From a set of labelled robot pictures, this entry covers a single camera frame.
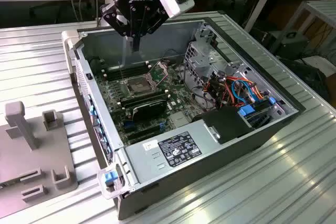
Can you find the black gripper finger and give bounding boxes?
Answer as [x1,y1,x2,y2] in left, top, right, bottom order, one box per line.
[100,2,138,51]
[136,7,169,52]

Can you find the CPU socket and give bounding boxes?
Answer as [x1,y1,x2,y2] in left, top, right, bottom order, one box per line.
[125,76,153,95]

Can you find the black RAM slots white clips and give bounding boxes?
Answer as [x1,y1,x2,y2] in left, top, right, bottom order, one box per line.
[101,60,152,81]

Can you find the thin metal locking lever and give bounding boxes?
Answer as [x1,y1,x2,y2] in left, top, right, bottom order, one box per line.
[119,60,126,83]

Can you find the perforated metal drive cage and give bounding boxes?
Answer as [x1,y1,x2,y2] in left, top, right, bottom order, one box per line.
[183,40,229,91]

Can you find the green motherboard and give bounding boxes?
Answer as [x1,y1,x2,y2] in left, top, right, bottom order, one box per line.
[90,60,203,146]

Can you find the black RAM sticks pair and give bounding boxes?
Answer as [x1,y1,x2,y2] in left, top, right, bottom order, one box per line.
[119,90,169,108]

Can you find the black graphics card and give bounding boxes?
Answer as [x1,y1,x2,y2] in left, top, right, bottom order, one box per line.
[130,98,169,123]

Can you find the silver chipset heatsink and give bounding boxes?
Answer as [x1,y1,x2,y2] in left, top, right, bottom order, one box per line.
[169,112,192,128]

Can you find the black expansion slots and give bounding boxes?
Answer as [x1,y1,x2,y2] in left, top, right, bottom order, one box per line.
[122,121,161,142]

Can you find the black plastic air shroud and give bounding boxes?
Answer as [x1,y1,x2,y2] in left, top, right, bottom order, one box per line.
[191,105,255,145]

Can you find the blue disk carrier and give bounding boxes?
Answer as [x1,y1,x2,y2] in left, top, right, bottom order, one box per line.
[237,104,257,118]

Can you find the grey power supply unit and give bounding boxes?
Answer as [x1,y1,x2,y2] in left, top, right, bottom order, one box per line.
[124,119,222,186]

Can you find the open black PC case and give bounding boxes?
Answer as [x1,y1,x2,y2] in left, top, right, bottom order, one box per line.
[61,11,307,221]

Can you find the grey parts rack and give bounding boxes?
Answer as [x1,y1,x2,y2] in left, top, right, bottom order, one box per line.
[0,100,79,213]

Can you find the clear latch with blue tab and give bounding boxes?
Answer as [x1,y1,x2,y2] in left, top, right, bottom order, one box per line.
[96,163,130,200]

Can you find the green circuit board strip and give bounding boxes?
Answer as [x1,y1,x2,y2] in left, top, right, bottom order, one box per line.
[0,179,20,189]

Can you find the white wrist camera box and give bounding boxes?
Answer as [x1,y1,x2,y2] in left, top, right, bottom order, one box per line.
[157,0,195,19]

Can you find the metal socket cover frame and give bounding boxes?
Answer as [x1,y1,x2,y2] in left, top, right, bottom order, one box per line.
[148,61,171,85]

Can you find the orange wire bundle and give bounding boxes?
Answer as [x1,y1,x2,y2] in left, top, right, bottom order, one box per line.
[204,76,266,104]

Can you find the blue wire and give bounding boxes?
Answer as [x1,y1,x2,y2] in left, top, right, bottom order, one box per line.
[230,78,257,103]

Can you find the metal slat shelf frame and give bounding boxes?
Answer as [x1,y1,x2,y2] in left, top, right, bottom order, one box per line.
[269,0,336,55]

